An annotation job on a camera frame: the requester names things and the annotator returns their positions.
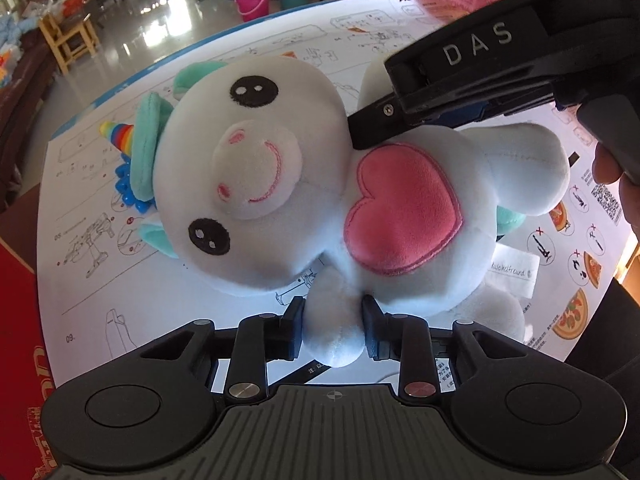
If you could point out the red cardboard box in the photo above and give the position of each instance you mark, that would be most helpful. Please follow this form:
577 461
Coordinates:
20 360

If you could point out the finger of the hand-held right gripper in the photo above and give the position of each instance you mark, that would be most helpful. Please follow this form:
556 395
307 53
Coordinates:
372 125

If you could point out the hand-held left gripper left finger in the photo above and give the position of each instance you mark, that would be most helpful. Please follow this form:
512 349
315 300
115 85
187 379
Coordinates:
295 325

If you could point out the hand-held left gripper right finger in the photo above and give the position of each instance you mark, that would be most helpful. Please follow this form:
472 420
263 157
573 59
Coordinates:
370 330

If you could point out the brown leather sofa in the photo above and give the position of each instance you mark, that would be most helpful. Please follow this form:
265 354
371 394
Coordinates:
20 90

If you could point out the light blue cloth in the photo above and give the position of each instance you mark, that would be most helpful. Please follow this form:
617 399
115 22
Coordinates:
10 27

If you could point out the person's right hand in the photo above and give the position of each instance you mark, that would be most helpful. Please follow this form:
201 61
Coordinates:
607 165

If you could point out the printed instruction sheet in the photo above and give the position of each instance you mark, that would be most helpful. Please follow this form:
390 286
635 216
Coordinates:
90 285

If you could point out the white unicorn plush toy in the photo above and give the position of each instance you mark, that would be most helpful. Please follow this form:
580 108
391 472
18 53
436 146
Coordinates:
280 170

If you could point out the small wooden chair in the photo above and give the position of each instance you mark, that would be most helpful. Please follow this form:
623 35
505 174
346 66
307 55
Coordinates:
70 40

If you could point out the blue plastic gear toy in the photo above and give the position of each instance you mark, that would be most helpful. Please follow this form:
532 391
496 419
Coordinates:
125 187

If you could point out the pink plastic bucket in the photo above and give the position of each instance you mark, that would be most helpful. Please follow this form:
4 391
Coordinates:
252 7

